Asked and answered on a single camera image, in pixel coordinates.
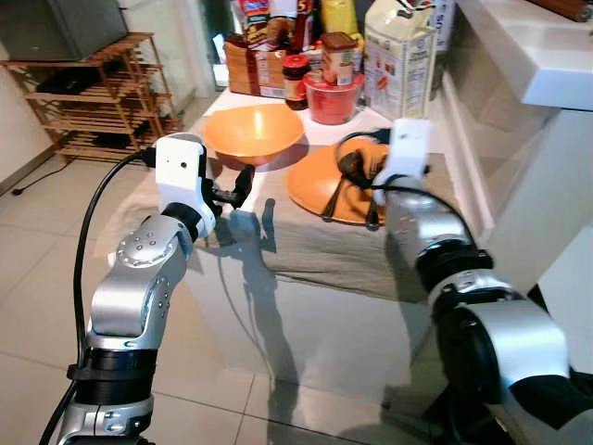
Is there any grey cloth placemat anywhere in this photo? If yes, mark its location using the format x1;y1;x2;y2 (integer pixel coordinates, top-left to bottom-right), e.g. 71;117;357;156
119;151;464;303

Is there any wooden slatted shelf rack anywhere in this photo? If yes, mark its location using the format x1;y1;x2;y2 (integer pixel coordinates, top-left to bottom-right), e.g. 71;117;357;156
0;32;183;165

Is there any white counter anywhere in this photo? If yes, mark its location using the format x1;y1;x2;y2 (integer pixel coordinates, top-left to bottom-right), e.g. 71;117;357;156
454;0;593;372

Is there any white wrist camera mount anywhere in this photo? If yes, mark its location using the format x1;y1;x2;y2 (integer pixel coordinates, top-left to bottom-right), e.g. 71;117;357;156
374;119;433;201
154;134;220;220

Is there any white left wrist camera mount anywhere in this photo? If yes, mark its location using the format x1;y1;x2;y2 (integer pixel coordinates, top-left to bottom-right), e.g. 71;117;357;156
154;134;220;220

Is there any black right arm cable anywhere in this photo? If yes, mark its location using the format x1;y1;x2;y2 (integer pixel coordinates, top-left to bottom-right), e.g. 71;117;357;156
335;130;481;251

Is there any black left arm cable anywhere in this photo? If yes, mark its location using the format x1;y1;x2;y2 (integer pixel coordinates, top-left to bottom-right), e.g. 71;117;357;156
39;148;158;445

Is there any white mug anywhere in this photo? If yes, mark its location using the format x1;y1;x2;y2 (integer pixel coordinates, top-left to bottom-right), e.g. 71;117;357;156
167;133;208;149

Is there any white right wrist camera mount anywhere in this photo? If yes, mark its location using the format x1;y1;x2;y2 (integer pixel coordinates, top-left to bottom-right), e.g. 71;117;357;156
374;119;433;201

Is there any red blue snack bag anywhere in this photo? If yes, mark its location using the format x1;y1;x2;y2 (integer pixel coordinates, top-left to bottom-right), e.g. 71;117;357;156
235;0;298;48

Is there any yellow bottle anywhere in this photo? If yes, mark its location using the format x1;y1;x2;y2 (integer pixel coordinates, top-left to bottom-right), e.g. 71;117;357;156
320;0;360;38

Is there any white printed container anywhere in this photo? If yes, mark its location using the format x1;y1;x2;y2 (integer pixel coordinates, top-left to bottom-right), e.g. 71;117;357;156
431;0;457;53

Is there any jar with brown lid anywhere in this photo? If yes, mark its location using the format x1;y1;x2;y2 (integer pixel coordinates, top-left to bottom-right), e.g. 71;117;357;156
320;32;359;87

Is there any red plastic bowl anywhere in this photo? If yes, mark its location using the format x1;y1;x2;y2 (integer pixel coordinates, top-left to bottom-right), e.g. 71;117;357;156
303;72;365;126

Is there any dark grey box appliance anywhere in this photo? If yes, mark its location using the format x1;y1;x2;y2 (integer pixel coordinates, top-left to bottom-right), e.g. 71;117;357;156
0;0;130;62

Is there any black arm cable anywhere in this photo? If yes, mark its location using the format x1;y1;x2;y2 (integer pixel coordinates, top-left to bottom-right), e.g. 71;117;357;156
335;130;481;251
39;148;158;445

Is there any brown food box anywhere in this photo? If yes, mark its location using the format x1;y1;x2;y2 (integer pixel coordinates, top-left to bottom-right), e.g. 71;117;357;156
225;35;289;99

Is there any orange plate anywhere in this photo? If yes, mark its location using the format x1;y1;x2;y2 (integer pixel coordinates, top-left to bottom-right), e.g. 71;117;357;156
284;144;409;227

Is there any black item on rack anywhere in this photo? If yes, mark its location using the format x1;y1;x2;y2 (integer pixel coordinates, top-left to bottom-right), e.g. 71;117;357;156
35;69;95;95

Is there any white drink carton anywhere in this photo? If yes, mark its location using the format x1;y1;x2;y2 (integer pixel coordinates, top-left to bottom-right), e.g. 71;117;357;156
364;0;438;122

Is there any orange bowl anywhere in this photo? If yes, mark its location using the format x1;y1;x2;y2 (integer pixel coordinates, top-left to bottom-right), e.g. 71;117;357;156
202;104;307;167

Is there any small dark jar red lid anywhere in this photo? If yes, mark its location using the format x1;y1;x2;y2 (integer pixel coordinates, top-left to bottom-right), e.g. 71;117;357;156
283;54;310;111

